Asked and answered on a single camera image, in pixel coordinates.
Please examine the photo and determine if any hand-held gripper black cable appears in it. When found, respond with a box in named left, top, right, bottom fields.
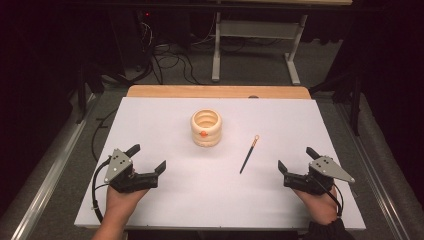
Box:
left=321, top=182, right=345, bottom=218
left=90, top=157, right=113, bottom=224

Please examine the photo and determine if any black stand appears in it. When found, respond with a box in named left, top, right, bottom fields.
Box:
left=308, top=64, right=365, bottom=137
left=75, top=61, right=106, bottom=125

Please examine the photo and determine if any cream ringed brush holder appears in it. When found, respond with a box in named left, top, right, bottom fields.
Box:
left=190, top=108, right=223, bottom=149

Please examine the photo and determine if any makeup brush with gold ferrule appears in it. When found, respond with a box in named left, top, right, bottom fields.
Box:
left=239, top=134, right=261, bottom=175

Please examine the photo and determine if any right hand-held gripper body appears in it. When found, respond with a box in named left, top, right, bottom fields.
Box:
left=283, top=155, right=356, bottom=196

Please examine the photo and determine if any white tabletop board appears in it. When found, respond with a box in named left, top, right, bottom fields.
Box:
left=73, top=96, right=367, bottom=231

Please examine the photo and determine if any tangle of black floor cables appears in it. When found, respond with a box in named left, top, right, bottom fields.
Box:
left=134, top=19, right=218, bottom=86

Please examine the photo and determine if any black device with red light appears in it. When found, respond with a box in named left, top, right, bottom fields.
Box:
left=134, top=8, right=156, bottom=69

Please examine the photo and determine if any right hand-held gripper black cable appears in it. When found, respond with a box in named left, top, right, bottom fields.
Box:
left=321, top=182, right=345, bottom=218

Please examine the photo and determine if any metal floor rail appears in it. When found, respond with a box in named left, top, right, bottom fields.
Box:
left=334, top=101, right=424, bottom=240
left=0, top=94, right=102, bottom=240

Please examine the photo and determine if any person's right hand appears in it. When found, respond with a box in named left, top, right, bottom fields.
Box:
left=292, top=188, right=339, bottom=226

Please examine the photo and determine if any left hand-held gripper black cable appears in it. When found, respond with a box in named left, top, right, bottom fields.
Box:
left=90, top=157, right=113, bottom=224

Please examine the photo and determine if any wooden table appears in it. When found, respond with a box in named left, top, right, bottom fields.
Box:
left=126, top=84, right=312, bottom=100

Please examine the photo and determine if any person's left hand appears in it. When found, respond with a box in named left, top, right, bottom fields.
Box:
left=105, top=184, right=150, bottom=221

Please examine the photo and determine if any black floor cable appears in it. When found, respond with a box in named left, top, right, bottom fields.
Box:
left=90, top=107, right=119, bottom=162

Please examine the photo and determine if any white metal desk frame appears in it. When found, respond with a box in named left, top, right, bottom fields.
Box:
left=211, top=0, right=354, bottom=86

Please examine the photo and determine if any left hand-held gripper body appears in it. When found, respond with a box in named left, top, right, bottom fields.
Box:
left=103, top=148, right=160, bottom=194

